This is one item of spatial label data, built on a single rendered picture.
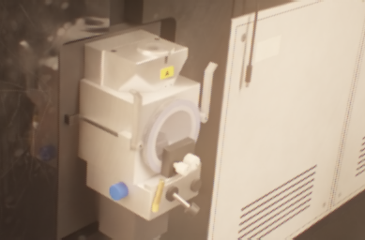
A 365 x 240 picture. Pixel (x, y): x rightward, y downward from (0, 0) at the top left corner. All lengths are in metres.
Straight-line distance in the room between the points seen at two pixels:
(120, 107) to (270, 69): 0.38
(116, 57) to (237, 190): 0.44
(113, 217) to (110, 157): 0.10
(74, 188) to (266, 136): 0.40
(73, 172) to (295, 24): 0.44
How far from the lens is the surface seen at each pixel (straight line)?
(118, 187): 0.80
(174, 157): 0.79
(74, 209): 0.88
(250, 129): 1.10
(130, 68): 0.76
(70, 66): 0.79
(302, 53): 1.16
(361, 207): 1.67
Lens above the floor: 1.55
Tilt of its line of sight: 25 degrees down
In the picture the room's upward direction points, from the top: 5 degrees clockwise
